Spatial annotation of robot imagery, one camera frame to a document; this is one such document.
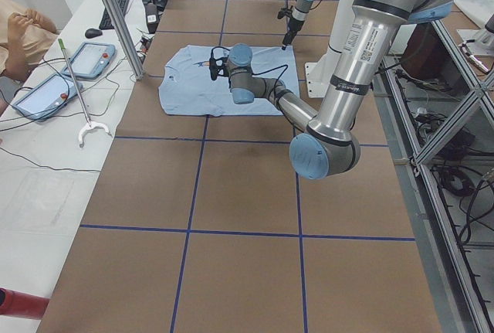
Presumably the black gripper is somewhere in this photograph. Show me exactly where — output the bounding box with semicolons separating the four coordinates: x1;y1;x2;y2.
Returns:
281;19;301;51
208;54;226;80

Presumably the light blue t-shirt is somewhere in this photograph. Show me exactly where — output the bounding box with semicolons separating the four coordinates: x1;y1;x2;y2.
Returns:
159;43;299;117

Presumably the person in beige clothes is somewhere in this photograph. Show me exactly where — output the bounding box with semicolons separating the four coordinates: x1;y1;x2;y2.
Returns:
0;0;59;117

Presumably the black keyboard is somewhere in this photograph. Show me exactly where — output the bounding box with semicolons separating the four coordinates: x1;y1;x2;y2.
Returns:
98;0;131;31

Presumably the blue teach pendant far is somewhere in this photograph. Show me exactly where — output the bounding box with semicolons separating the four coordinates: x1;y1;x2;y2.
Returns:
69;42;116;80

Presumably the blue teach pendant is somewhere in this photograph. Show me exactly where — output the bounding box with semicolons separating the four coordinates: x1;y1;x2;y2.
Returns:
69;42;116;80
12;74;76;121

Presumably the black computer mouse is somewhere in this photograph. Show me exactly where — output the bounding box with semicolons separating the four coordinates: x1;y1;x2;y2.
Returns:
84;28;103;39

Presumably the white grabber reach tool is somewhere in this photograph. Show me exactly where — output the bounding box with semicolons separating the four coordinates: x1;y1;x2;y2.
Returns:
57;38;113;148

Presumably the blue teach pendant near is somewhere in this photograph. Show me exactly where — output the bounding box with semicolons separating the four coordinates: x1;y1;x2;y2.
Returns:
12;74;76;121

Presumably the red cylindrical object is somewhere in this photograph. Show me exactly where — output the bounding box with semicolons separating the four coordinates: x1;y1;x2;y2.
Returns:
1;288;49;320

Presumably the aluminium frame post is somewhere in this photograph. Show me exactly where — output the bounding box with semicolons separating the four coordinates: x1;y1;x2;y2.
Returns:
102;0;144;80

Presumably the aluminium side frame rail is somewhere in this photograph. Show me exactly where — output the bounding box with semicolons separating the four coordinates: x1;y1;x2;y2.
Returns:
374;12;493;332

